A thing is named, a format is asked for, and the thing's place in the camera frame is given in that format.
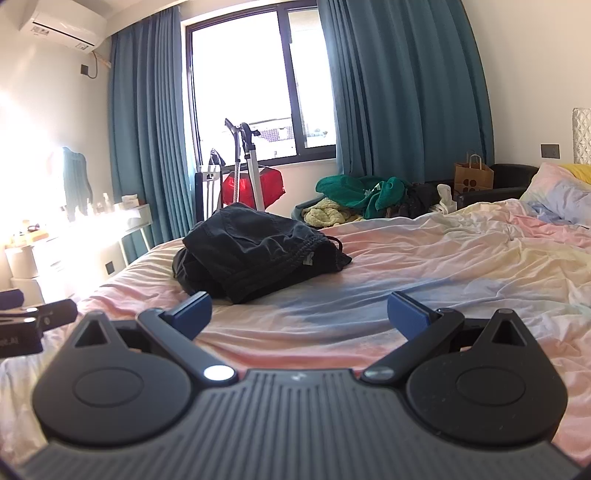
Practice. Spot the white bin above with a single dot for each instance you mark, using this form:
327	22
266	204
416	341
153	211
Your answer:
22	262

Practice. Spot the window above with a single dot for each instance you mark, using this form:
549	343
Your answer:
240	83

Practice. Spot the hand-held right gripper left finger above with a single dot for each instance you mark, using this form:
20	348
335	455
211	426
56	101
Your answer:
196	313

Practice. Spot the low wall outlet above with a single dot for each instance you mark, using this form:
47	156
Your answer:
110	268

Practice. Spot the brown paper bag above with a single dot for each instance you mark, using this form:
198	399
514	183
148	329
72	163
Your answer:
472	177

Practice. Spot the wide teal curtain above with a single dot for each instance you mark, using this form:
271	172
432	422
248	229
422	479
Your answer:
147	138

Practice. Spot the white bottle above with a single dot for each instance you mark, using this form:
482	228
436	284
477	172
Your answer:
106	202

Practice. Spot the white cloth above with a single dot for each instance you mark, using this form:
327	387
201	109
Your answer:
445	196

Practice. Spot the yellow pillow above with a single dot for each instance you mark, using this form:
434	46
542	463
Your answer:
579	170

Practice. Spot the black wall socket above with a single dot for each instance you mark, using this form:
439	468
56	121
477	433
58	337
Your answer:
84	70

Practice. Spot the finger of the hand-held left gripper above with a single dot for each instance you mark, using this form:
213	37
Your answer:
57	311
10	299

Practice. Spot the wavy framed mirror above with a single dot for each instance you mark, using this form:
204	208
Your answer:
74	180

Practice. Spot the white tissue box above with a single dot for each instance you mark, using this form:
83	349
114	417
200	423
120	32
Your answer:
130	200

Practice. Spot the green garment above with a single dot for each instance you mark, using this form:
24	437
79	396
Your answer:
355	189

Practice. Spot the red garment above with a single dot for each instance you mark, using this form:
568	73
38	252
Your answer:
272	184

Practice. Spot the black pants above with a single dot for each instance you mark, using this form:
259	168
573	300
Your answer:
258	249

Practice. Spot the dark clothes pile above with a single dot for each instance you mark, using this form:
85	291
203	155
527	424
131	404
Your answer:
415	201

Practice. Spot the white air conditioner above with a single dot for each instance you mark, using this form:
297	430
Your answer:
60	23

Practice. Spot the pastel pillow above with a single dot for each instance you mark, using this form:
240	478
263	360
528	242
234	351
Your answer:
558	194

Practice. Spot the bed with pastel sheet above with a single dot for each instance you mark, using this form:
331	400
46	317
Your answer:
415	258

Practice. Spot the grey laundry basket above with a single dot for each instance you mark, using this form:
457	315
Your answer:
302	208

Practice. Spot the white tufted headboard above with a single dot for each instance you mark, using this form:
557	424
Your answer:
582	136

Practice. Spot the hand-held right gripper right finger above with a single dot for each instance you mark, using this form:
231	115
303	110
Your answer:
406	317

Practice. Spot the white desk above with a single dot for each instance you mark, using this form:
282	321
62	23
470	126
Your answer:
134	217

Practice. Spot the yellow knit garment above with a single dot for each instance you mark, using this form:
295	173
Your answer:
330	213

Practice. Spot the white side table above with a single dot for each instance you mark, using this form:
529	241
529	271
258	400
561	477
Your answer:
208	189

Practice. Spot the black armchair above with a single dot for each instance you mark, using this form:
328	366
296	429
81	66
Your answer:
510	180

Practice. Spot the grey wall switch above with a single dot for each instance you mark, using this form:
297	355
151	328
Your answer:
550	151

